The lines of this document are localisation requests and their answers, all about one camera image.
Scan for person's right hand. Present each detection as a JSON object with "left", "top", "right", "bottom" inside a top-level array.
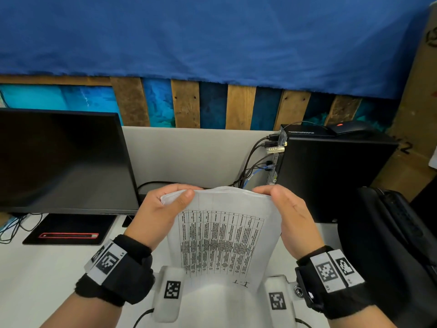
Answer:
[{"left": 252, "top": 184, "right": 325, "bottom": 260}]

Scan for person's left hand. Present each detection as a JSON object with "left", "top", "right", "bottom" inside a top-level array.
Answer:
[{"left": 124, "top": 184, "right": 203, "bottom": 251}]

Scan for white printed paper sheet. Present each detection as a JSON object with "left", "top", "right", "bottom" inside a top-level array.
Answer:
[{"left": 160, "top": 186, "right": 282, "bottom": 292}]

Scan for person's left forearm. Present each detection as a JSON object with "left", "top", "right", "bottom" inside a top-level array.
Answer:
[{"left": 40, "top": 292, "right": 123, "bottom": 328}]

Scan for person's right forearm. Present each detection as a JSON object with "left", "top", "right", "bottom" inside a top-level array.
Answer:
[{"left": 328, "top": 304, "right": 398, "bottom": 328}]

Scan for grey desk partition panel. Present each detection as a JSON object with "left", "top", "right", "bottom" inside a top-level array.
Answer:
[{"left": 122, "top": 126, "right": 284, "bottom": 192}]

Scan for black desktop computer tower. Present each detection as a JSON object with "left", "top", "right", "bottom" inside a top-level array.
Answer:
[{"left": 275, "top": 124, "right": 399, "bottom": 223}]

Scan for black right wrist band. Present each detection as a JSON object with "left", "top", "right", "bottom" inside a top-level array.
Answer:
[{"left": 295, "top": 246, "right": 374, "bottom": 320}]

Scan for black wrist band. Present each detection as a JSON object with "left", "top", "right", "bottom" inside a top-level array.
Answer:
[
  {"left": 74, "top": 234, "right": 155, "bottom": 307},
  {"left": 295, "top": 246, "right": 374, "bottom": 320}
]

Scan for black left wrist band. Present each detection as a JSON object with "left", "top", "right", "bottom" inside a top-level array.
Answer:
[{"left": 74, "top": 234, "right": 155, "bottom": 307}]

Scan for white marker block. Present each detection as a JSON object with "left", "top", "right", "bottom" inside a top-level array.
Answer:
[
  {"left": 264, "top": 275, "right": 298, "bottom": 328},
  {"left": 152, "top": 266, "right": 187, "bottom": 323}
]

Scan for wooden pallet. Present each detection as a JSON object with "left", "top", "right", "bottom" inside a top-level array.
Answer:
[{"left": 0, "top": 74, "right": 400, "bottom": 132}]

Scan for black computer mouse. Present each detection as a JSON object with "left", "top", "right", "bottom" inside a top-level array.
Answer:
[{"left": 327, "top": 120, "right": 373, "bottom": 136}]

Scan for black monitor stand base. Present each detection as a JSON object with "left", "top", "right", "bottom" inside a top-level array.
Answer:
[{"left": 23, "top": 214, "right": 117, "bottom": 246}]

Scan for black bag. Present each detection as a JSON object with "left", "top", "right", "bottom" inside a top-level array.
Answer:
[{"left": 337, "top": 187, "right": 437, "bottom": 328}]

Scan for black computer monitor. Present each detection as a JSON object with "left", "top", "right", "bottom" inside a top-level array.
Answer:
[{"left": 0, "top": 108, "right": 140, "bottom": 215}]

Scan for brown cardboard box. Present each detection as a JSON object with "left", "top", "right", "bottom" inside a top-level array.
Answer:
[{"left": 371, "top": 1, "right": 437, "bottom": 202}]

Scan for blue cloth curtain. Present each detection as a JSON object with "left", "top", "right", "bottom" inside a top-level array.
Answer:
[{"left": 0, "top": 0, "right": 437, "bottom": 100}]

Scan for teal plastic tarp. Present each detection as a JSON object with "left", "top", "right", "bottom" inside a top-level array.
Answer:
[{"left": 0, "top": 83, "right": 124, "bottom": 126}]

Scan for black desk cable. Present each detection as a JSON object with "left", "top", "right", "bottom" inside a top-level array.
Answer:
[{"left": 137, "top": 181, "right": 205, "bottom": 196}]

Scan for blue network cable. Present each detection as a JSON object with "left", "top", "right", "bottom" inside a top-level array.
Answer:
[{"left": 242, "top": 165, "right": 274, "bottom": 189}]

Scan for bundle of black cables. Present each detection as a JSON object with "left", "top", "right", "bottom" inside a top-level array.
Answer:
[{"left": 229, "top": 134, "right": 284, "bottom": 189}]

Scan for black mouse cable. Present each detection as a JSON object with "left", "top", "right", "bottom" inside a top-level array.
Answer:
[{"left": 280, "top": 121, "right": 329, "bottom": 134}]

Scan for thin black monitor cables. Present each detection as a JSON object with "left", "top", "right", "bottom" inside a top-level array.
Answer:
[{"left": 0, "top": 213, "right": 43, "bottom": 244}]

